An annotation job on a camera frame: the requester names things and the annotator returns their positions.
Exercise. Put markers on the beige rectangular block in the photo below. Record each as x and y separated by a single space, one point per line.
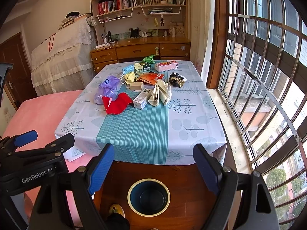
136 86

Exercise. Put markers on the pink snack box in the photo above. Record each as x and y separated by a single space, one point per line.
166 66

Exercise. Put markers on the yellow paper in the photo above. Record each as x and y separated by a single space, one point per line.
128 78

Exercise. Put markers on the red paper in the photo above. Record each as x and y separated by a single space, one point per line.
118 105

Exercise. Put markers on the teal white patterned tablecloth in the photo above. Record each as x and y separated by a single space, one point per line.
161 135

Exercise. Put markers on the pale green small box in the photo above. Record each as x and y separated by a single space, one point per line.
138 68

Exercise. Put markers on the green wrapper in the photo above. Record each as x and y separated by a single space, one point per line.
149 59

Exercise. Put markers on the black gold wrapper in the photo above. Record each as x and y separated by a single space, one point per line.
177 80

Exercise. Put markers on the blue face mask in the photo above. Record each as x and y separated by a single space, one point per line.
128 69

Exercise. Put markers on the metal window grille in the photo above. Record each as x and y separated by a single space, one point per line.
263 84

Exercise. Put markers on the orange snack packet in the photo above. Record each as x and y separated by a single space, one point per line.
150 78

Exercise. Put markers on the purple plastic bag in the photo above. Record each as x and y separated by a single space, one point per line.
108 88

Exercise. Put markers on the left yellow slipper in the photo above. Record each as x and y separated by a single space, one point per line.
116 208

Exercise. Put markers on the white small carton box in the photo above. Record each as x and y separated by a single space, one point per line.
141 99

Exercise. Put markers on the wooden bookshelf with books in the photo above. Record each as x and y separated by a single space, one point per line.
124 19

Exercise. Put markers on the lace covered piano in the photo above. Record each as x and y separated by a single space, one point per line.
63 61

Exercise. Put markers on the dark blue trash bin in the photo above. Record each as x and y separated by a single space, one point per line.
148 197

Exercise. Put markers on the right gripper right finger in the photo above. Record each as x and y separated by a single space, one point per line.
256 209

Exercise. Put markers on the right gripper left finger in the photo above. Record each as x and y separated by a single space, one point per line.
51 209

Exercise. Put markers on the pink bed cover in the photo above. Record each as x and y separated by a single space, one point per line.
43 114

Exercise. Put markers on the brown wooden door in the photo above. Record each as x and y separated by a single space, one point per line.
18 79

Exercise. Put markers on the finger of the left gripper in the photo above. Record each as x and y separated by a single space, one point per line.
59 145
10 144

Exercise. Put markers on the cream paper bag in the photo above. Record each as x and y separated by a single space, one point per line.
161 92

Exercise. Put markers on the black trouser legs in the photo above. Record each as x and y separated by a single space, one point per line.
116 221

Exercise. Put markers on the wooden desk with drawers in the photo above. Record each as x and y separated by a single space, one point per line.
163 48

